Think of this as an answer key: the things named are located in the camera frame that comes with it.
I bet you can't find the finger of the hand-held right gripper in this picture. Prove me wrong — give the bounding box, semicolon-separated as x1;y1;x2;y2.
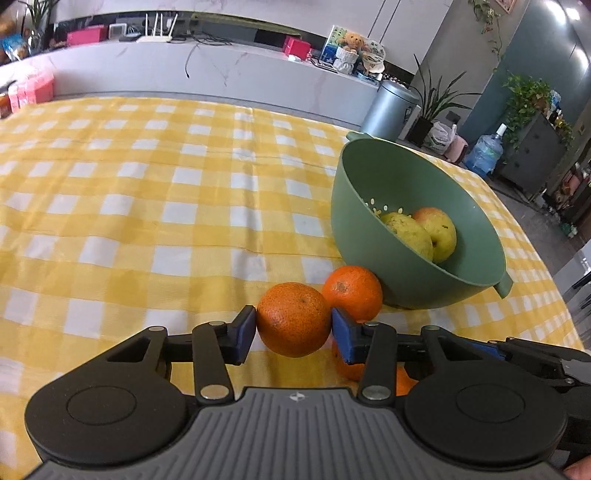
464;337;591;393

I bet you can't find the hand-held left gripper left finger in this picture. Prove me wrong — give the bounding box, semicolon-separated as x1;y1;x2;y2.
107;305;257;403

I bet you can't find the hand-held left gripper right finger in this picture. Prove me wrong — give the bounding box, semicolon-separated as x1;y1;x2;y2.
331;307;481;403

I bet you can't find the green colander bowl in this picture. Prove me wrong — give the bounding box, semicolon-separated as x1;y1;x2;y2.
331;131;514;310

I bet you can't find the person's right hand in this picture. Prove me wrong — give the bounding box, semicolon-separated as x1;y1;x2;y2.
564;457;591;480

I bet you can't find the red-yellow apple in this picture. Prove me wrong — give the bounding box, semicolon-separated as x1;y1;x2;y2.
412;208;458;265

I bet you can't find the yellow checked tablecloth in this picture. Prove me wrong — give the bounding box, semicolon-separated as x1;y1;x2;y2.
0;96;585;472

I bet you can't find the blue water jug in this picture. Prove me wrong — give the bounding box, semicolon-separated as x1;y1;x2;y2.
464;123;509;179

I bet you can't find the pink small appliance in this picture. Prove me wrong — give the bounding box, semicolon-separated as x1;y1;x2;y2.
445;137;470;163

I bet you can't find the grey drawer cabinet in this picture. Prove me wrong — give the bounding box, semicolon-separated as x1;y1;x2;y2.
496;113;570;195

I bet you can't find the white plastic bag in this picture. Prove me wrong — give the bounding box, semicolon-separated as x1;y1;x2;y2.
422;121;456;156

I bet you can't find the long-leaf potted plant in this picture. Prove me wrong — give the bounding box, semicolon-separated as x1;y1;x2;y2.
405;54;482;147

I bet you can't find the grey pedal trash can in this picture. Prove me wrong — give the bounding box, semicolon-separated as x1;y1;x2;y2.
360;79;422;143

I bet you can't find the green ivy plant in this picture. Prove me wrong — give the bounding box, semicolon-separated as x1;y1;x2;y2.
501;71;553;153

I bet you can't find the round decorated fan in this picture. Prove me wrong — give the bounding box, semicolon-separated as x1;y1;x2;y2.
358;41;387;75

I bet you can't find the teddy bear in wrap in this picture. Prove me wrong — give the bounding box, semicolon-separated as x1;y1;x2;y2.
333;31;366;75

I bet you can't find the red box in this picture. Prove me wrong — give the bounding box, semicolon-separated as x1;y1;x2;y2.
283;36;311;59

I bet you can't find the blue-green picture board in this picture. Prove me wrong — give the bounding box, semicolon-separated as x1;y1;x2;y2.
322;25;352;65

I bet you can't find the white router with antennas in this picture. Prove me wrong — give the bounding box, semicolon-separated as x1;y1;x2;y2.
136;13;179;44

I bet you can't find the stack of pink packets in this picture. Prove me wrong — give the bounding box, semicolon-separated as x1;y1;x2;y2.
7;69;55;112

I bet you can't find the hanging vine plant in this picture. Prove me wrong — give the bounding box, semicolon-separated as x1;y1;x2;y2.
468;0;505;71

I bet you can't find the pink flat box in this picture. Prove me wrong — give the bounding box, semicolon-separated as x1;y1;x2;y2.
67;26;110;46

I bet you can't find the leafy plant in vase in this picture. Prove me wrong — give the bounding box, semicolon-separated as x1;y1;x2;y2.
18;0;62;52

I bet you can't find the black hanging cable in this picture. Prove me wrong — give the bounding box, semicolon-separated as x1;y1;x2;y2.
184;41;205;80

